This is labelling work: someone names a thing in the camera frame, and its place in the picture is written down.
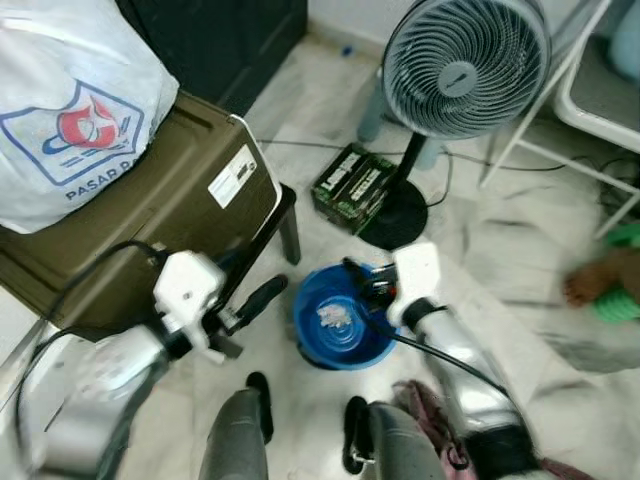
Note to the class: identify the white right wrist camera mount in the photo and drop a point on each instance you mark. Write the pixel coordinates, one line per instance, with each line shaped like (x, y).
(415, 275)

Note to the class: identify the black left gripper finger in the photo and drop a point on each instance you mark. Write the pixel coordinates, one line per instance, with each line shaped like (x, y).
(265, 298)
(234, 266)

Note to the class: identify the white plastic wrapper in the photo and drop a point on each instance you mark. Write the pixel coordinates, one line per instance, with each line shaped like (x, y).
(333, 316)

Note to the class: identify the silver robot leg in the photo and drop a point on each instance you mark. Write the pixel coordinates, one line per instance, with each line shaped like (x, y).
(235, 440)
(390, 445)

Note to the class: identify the silver left robot leg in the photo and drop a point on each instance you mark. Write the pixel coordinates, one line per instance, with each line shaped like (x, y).
(235, 440)

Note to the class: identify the small blue cap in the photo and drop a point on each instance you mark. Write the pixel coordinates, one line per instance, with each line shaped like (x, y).
(345, 49)

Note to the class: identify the small black table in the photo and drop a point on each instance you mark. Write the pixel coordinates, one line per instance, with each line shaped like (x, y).
(288, 222)

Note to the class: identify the grey standing fan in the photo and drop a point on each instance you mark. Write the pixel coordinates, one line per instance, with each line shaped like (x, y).
(465, 70)

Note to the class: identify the light blue container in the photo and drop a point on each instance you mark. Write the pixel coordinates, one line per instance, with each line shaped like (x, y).
(628, 40)

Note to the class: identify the blue plastic bucket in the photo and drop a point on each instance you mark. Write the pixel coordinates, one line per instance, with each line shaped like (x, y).
(335, 345)

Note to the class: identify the green plastic stool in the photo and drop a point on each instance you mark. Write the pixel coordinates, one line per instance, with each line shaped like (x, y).
(618, 305)

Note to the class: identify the olive plastic storage box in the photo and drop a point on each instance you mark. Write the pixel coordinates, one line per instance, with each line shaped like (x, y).
(170, 200)

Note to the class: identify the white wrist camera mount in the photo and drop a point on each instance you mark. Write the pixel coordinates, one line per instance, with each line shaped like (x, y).
(415, 275)
(185, 285)

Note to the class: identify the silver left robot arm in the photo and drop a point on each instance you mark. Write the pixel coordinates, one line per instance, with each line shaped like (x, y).
(90, 400)

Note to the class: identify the person's bare leg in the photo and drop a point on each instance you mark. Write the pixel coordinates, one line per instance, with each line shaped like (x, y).
(595, 280)

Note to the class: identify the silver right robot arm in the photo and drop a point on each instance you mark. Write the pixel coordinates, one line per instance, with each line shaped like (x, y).
(470, 380)

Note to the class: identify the white printed plastic bag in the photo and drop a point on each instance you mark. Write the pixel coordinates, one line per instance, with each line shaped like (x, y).
(80, 130)

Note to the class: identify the black cabinet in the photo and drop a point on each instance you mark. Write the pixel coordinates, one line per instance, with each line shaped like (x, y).
(220, 40)

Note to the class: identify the silver right robot leg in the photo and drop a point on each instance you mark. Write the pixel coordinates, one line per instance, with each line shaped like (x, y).
(390, 445)

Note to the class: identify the white metal rack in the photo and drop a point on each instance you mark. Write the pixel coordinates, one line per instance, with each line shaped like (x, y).
(590, 100)

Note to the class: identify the green printed cardboard box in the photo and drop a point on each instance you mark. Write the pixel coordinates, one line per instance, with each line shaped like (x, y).
(350, 185)

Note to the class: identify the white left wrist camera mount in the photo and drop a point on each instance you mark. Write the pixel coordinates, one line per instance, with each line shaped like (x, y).
(185, 285)

